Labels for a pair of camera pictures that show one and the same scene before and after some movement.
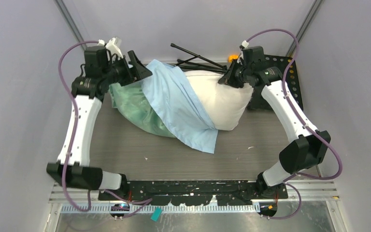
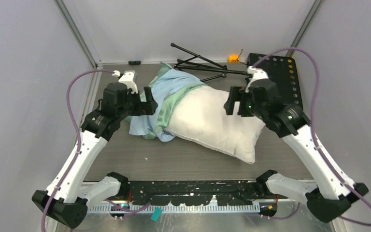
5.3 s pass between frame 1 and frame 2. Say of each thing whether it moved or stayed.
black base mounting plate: stayed
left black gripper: moved
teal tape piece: stayed
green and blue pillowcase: moved
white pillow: moved
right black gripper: moved
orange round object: stayed
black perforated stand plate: stayed
